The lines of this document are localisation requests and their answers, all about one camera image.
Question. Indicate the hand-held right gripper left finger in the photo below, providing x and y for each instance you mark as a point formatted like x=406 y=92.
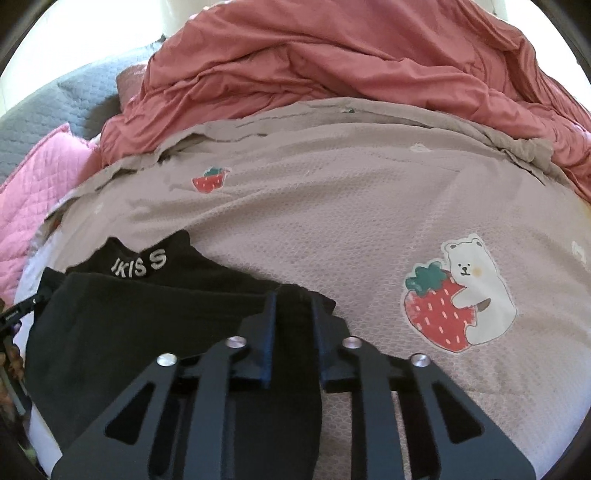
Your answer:
x=217 y=369

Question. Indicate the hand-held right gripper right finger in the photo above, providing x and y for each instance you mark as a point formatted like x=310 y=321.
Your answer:
x=369 y=369

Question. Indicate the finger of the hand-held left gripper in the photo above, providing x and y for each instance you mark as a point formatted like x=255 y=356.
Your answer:
x=21 y=308

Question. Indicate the black shirt with white lettering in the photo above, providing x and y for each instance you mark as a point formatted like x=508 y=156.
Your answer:
x=152 y=332

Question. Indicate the person's left hand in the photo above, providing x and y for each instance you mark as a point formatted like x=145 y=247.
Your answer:
x=11 y=364

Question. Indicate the pink quilted pillow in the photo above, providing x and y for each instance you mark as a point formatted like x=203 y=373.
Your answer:
x=37 y=184

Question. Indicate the strawberry print beige blanket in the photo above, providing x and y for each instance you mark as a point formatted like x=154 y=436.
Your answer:
x=369 y=221

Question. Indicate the grey quilted pillow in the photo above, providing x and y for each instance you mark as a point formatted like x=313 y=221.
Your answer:
x=60 y=101

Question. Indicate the mauve shiny cushion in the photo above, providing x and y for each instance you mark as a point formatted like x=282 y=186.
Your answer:
x=131 y=83

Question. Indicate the red crumpled duvet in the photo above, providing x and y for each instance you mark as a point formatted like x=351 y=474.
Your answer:
x=346 y=55

